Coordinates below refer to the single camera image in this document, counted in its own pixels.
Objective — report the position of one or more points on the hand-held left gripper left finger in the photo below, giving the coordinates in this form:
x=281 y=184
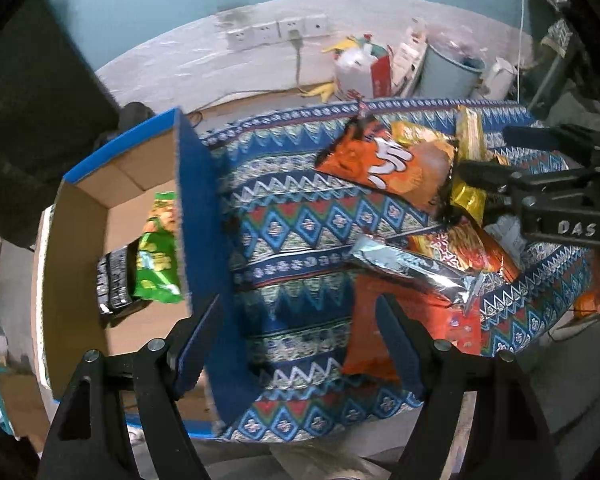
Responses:
x=195 y=355

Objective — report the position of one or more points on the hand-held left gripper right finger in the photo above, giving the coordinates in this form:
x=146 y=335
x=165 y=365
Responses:
x=397 y=345

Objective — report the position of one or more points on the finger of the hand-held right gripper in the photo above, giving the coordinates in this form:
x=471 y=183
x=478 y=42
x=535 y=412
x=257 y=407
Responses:
x=545 y=136
x=485 y=174

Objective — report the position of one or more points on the gold foil snack packet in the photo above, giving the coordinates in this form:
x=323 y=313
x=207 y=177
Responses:
x=467 y=201

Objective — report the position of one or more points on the orange red snack packet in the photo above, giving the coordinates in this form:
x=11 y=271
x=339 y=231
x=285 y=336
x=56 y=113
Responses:
x=370 y=320

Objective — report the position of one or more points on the long yellow biscuit packet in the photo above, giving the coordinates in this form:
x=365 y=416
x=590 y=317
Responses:
x=472 y=135

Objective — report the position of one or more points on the white snack packet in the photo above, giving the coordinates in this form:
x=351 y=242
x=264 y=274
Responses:
x=510 y=235

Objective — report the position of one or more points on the silver snack packet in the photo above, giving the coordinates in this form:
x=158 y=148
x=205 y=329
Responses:
x=410 y=265

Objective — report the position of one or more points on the orange yellow snack packet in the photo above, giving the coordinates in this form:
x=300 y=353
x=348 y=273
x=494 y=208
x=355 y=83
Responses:
x=415 y=132

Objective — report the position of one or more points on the orange fries snack packet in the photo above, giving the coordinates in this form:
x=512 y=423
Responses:
x=460 y=255

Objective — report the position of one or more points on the large orange chip bag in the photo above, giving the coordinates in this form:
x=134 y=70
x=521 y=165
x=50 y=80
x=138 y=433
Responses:
x=370 y=155

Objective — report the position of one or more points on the blue cardboard box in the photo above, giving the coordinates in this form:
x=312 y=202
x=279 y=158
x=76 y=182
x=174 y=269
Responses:
x=130 y=180

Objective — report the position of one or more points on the white kettle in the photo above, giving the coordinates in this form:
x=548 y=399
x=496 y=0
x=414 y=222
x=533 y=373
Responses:
x=497 y=80

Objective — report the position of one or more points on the green snack packet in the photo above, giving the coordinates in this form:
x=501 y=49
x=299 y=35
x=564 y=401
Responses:
x=155 y=267
x=162 y=212

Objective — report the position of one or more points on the blue grey bin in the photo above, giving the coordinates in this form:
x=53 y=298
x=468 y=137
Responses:
x=447 y=77

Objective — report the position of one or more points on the black snack packet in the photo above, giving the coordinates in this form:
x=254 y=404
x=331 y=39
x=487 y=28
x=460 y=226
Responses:
x=114 y=280

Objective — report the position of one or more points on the white carton boxes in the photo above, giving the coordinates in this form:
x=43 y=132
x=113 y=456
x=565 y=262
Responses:
x=407 y=57

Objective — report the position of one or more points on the red paper bag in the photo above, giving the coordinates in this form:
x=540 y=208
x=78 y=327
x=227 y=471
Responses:
x=381 y=77

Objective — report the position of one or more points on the patterned blue tablecloth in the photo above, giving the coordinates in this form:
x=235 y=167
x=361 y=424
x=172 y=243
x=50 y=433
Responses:
x=300 y=220

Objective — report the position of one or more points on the white plastic bag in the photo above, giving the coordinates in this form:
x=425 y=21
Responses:
x=352 y=72

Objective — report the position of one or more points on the banana peel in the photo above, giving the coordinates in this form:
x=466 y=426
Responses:
x=342 y=44
x=320 y=91

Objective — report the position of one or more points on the black cylinder object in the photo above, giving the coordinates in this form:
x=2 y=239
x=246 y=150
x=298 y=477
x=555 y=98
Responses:
x=132 y=116

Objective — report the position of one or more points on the dark cabinet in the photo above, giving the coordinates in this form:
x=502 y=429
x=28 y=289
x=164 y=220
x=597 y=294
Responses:
x=35 y=110

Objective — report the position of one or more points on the dark metal frame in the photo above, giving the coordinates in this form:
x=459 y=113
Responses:
x=560 y=40

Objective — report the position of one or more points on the white wall socket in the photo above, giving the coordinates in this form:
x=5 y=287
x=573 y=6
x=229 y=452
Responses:
x=316 y=24
x=266 y=33
x=287 y=26
x=240 y=38

